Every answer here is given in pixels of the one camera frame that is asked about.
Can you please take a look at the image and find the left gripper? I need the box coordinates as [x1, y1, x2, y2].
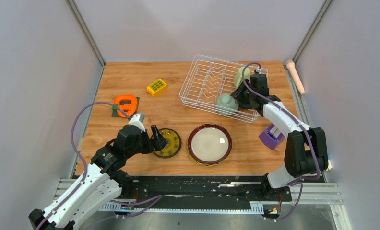
[126, 124, 169, 158]

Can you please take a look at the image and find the black plate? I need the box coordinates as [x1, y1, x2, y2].
[152, 128, 182, 159]

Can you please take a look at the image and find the yellow patterned black-rimmed plate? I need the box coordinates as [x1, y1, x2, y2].
[152, 128, 182, 159]

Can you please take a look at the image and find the brown-rimmed white plate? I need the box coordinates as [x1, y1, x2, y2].
[187, 124, 233, 163]

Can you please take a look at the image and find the yellow dotted plate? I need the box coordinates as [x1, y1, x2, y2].
[189, 155, 224, 167]

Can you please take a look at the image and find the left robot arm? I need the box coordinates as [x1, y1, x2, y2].
[29, 125, 168, 230]

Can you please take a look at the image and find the light green mug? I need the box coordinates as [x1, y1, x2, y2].
[234, 67, 251, 89]

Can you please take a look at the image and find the dark blue bowl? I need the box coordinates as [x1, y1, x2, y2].
[237, 97, 253, 109]

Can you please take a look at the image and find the light teal bowl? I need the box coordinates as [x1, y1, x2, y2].
[215, 93, 238, 115]

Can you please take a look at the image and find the orange toy on grey base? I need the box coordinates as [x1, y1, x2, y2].
[113, 94, 140, 116]

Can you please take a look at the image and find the purple metronome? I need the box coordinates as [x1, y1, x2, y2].
[259, 124, 285, 150]

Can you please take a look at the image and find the yellow toy brick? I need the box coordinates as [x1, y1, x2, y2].
[146, 78, 168, 97]

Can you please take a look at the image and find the blue and white toy brick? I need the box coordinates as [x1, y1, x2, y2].
[326, 160, 333, 171]

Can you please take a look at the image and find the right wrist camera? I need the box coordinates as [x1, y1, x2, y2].
[254, 69, 263, 74]

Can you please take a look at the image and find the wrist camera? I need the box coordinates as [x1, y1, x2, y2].
[128, 113, 146, 132]
[254, 69, 263, 74]

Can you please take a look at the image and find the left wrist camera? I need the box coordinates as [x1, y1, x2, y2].
[128, 113, 146, 132]

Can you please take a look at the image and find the white wire dish rack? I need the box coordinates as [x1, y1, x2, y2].
[179, 55, 260, 123]

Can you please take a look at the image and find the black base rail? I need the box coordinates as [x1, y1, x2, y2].
[119, 176, 292, 210]

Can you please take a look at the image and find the beige cylinder handle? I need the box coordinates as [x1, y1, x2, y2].
[285, 59, 306, 95]

